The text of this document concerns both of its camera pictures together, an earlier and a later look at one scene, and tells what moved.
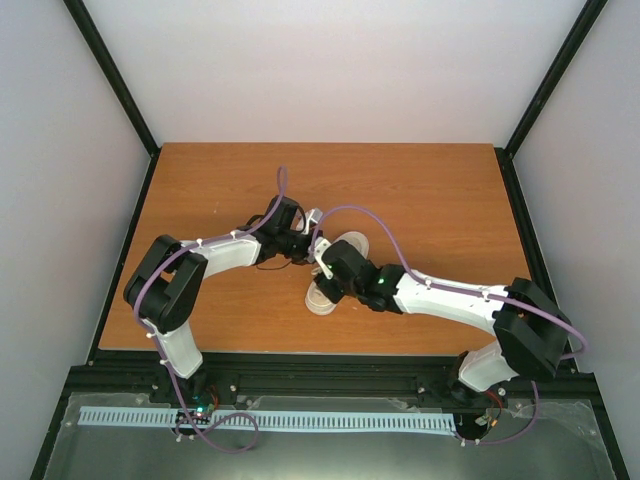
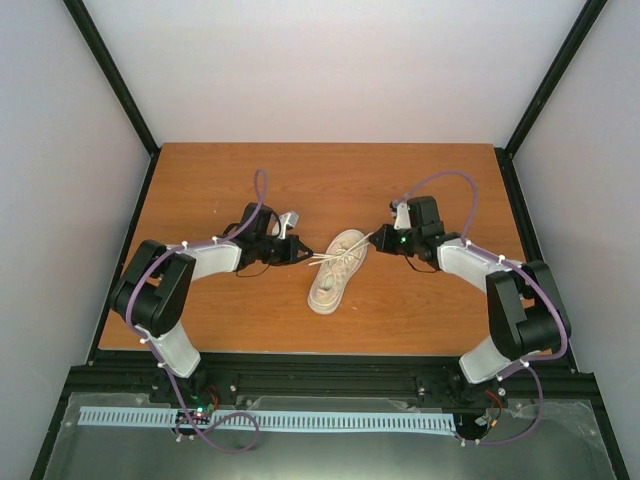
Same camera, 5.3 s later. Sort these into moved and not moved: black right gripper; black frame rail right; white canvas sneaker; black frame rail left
Moved: black right gripper
Not moved: white canvas sneaker; black frame rail left; black frame rail right
